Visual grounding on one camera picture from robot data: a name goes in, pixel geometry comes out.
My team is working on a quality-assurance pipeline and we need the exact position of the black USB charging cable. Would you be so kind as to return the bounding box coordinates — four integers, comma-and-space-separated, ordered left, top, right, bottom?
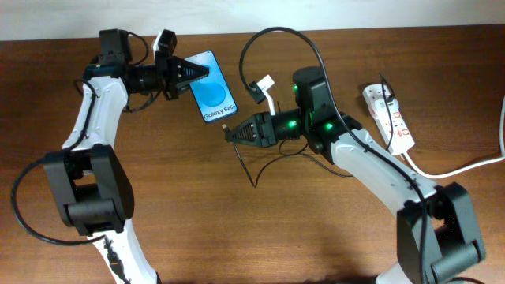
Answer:
220, 73, 398, 189

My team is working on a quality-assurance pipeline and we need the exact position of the blue screen Galaxy smartphone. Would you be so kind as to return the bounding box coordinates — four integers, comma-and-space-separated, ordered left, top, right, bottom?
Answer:
186, 50, 238, 123

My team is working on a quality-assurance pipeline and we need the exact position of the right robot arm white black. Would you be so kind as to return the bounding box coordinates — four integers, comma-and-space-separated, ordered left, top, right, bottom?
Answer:
224, 66, 486, 283

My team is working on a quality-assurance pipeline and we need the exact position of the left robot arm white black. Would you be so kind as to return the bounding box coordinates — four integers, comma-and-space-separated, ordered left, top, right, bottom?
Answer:
43, 29, 209, 283

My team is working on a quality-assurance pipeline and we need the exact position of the white charger plug adapter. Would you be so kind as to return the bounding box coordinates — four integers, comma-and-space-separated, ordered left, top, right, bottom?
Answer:
372, 99, 399, 117

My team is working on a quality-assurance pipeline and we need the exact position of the white power strip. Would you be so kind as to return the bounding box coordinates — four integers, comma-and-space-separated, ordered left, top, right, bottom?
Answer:
363, 84, 415, 155

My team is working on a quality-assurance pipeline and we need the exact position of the white power strip cord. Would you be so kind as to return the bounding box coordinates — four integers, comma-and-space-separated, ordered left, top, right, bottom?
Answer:
401, 94, 505, 180

